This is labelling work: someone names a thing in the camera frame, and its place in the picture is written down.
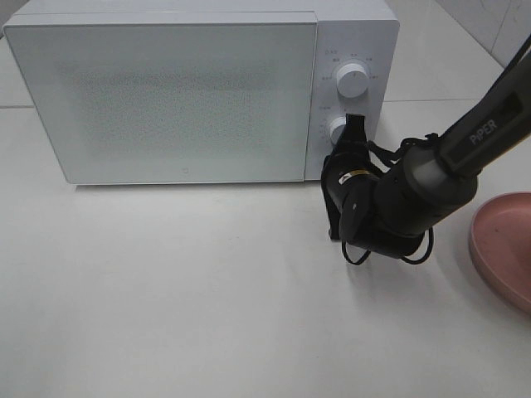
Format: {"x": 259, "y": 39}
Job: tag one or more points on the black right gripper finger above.
{"x": 353, "y": 130}

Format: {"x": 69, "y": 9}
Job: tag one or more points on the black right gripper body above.
{"x": 346, "y": 182}

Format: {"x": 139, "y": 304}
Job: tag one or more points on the pink round plate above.
{"x": 499, "y": 245}

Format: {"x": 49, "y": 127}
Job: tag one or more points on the white microwave door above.
{"x": 171, "y": 104}

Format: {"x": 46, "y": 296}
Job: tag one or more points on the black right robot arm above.
{"x": 388, "y": 202}

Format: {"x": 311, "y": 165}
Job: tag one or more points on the lower white dial knob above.
{"x": 335, "y": 129}

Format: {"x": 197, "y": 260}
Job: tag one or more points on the white dial knob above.
{"x": 352, "y": 80}
{"x": 335, "y": 129}

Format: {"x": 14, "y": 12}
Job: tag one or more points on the upper white dial knob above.
{"x": 352, "y": 80}

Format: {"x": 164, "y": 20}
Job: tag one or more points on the white microwave oven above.
{"x": 346, "y": 31}

